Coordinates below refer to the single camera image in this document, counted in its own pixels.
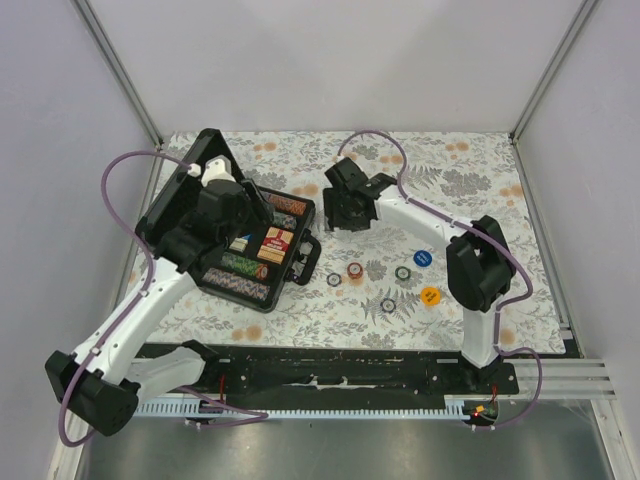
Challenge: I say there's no white slotted cable duct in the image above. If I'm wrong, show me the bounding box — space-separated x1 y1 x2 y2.
134 397 476 419

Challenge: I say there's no purple chip row in case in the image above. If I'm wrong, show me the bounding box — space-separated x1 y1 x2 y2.
266 193 307 216

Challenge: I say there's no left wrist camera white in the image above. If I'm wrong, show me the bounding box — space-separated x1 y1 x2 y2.
187 155 235 187

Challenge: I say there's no blue poker chip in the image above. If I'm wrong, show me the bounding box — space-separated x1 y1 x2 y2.
326 273 342 287
380 298 396 313

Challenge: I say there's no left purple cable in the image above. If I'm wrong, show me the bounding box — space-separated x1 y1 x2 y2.
57 149 271 446

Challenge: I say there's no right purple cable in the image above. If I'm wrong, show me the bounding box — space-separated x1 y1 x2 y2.
337 129 544 432

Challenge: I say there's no orange big blind button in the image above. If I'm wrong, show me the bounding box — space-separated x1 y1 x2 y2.
420 286 441 307

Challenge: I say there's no red poker chip stack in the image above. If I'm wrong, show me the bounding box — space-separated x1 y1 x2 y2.
347 262 364 281

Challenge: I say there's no orange green chip row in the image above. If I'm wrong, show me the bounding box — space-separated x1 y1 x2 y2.
273 211 297 231

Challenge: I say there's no purple cable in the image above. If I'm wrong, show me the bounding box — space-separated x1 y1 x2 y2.
337 129 544 432
57 149 271 446

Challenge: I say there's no green poker chip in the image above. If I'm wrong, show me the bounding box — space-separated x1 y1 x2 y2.
394 266 411 281

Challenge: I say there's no green chip row in case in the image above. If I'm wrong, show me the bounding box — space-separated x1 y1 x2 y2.
220 252 269 280

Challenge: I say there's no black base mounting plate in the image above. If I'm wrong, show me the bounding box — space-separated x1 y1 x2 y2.
134 343 521 411

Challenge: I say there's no blue small blind button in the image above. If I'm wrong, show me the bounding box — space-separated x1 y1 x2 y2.
413 250 433 268

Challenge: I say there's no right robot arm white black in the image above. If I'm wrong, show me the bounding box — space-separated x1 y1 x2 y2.
323 157 515 394

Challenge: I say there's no black poker set case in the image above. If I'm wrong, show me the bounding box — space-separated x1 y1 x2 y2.
135 129 321 313

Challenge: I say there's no blue orange chip row bottom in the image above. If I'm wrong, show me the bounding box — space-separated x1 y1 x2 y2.
202 268 270 301

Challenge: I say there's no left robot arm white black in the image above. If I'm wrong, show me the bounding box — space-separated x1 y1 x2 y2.
45 175 273 446

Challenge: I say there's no blue playing card deck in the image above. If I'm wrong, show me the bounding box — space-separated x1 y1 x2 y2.
229 234 252 252

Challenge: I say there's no red playing card deck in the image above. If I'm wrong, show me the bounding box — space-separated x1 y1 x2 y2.
257 227 294 265

